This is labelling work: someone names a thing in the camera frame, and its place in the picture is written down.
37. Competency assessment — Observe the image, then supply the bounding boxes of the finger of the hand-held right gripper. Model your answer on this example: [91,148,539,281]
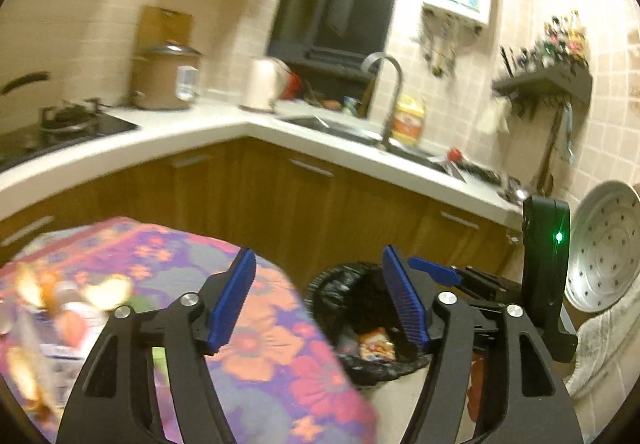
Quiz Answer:
[407,256,523,312]

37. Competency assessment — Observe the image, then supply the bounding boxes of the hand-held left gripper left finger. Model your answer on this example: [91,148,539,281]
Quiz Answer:
[56,248,257,444]

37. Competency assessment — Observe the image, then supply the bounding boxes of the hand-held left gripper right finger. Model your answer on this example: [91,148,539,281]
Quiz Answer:
[382,245,585,444]

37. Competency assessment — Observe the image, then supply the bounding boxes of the trash bin with black bag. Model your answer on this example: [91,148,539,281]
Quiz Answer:
[302,263,433,387]

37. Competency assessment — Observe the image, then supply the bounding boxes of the orange peel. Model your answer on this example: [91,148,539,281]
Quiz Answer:
[85,274,133,312]
[6,346,51,417]
[14,264,51,312]

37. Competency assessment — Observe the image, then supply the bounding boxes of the metal can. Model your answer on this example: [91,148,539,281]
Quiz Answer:
[52,280,103,350]

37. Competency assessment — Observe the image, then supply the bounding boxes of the white printed packet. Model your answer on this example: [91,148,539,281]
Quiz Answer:
[37,344,88,405]

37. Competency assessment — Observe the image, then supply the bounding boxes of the metal steamer tray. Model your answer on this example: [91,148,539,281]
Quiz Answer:
[565,180,640,314]

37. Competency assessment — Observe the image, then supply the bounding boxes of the floral tablecloth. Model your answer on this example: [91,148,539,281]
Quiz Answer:
[0,216,378,444]

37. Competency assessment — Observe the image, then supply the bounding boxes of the metal ladle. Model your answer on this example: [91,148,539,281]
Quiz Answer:
[500,176,531,202]

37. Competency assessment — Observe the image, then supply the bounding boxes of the black ribbed tray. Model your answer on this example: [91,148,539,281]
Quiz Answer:
[457,159,503,185]

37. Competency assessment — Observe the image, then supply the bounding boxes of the hanging kitchen utensils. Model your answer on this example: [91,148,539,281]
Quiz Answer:
[537,99,576,195]

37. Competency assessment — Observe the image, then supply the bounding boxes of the wooden kitchen cabinet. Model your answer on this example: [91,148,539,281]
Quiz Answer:
[0,136,521,305]

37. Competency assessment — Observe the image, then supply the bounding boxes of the yellow detergent bottle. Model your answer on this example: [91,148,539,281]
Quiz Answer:
[392,95,427,147]

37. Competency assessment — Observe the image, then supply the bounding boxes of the white hanging cloth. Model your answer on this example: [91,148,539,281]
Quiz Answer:
[477,101,511,135]

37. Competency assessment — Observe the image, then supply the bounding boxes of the metal faucet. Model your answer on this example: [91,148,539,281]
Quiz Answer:
[362,52,405,150]

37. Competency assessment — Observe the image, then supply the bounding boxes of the kitchen sink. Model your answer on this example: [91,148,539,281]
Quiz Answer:
[280,116,451,172]

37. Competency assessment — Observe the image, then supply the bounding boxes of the white kitchen countertop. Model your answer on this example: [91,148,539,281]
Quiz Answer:
[0,101,523,225]

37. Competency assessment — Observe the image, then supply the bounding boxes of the row of condiment bottles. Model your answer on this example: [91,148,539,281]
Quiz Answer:
[520,9,588,67]

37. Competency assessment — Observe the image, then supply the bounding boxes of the cream electric kettle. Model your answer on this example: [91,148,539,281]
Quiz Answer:
[243,57,286,112]

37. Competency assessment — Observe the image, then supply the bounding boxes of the water heater pipes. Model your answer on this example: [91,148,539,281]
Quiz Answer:
[420,6,483,75]

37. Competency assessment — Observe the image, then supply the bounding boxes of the brown rice cooker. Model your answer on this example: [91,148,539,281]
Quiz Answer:
[131,44,203,111]

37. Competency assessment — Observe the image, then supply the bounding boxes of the black gas stove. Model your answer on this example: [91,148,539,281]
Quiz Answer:
[0,99,140,170]

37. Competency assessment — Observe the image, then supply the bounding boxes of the cardboard box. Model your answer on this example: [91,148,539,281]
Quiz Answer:
[137,6,193,57]

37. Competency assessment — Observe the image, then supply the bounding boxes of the metal cabinet handle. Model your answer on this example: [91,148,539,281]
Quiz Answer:
[0,215,56,245]
[172,154,213,169]
[440,210,481,229]
[289,159,335,177]

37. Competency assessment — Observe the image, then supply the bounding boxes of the dark wall shelf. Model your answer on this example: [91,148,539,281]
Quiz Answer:
[492,69,593,117]

